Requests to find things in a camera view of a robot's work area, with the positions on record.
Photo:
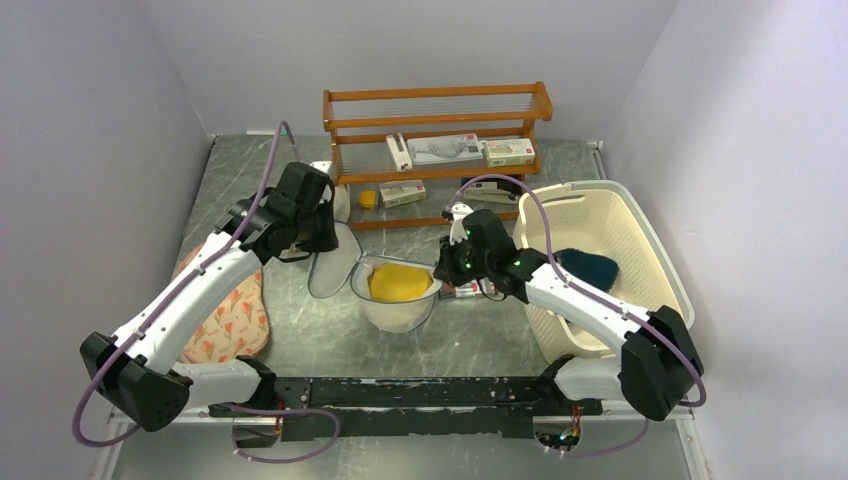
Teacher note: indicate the green white marker pen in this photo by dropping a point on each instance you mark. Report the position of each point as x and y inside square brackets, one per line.
[283, 132]

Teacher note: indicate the cream plastic laundry basket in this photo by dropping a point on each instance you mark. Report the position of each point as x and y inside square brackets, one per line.
[601, 217]

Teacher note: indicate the orange wooden shelf rack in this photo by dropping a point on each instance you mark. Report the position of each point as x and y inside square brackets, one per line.
[431, 134]

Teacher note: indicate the dark blue garment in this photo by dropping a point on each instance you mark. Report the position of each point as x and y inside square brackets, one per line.
[596, 270]

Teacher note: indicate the flat white patterned box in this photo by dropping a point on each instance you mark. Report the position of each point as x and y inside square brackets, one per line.
[445, 149]

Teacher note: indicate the blue white stapler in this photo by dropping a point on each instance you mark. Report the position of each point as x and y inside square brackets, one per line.
[493, 190]

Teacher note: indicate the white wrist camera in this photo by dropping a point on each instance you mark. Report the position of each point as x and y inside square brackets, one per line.
[327, 167]
[456, 214]

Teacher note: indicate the black base frame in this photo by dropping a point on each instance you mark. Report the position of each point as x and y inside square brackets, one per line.
[355, 407]

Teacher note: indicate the pink mesh laundry bag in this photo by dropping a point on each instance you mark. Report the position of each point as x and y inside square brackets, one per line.
[341, 204]

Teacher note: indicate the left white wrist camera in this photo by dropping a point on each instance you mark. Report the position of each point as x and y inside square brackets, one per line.
[327, 167]

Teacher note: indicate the coloured marker pack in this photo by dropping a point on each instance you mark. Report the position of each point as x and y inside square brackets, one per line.
[473, 288]

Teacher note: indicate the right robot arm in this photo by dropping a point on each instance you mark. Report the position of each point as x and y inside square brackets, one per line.
[654, 366]

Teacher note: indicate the small white box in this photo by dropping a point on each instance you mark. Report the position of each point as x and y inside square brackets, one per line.
[397, 193]

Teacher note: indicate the round white mesh laundry bag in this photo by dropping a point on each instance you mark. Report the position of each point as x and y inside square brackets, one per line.
[350, 265]

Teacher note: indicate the yellow small block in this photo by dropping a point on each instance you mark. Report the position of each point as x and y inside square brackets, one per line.
[368, 199]

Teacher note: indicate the yellow bra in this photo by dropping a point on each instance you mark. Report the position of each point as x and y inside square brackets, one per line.
[396, 283]

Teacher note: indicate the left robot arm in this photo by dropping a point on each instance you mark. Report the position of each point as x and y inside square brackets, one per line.
[137, 368]

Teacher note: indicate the green white box on shelf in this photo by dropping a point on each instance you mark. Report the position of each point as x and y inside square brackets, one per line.
[508, 152]

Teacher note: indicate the floral pink oval pad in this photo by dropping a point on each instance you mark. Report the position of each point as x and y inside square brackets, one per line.
[239, 325]

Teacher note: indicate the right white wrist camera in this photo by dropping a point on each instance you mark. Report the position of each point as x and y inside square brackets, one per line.
[456, 214]

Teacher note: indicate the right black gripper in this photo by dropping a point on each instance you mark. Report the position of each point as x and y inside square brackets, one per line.
[446, 269]

